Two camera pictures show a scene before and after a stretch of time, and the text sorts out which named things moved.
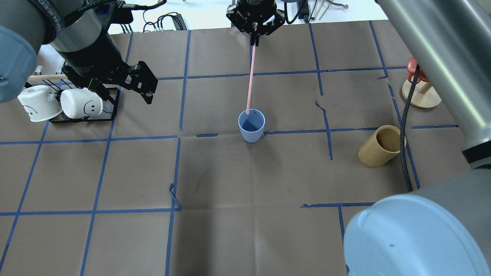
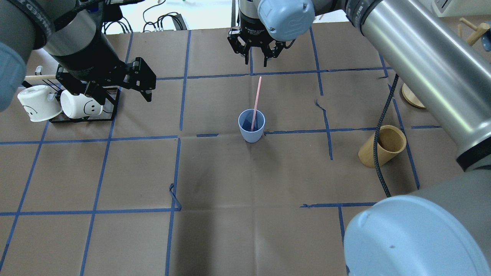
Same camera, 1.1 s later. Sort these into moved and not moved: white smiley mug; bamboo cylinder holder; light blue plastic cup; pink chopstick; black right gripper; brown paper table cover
Moved: black right gripper; pink chopstick
Not moved: brown paper table cover; white smiley mug; bamboo cylinder holder; light blue plastic cup
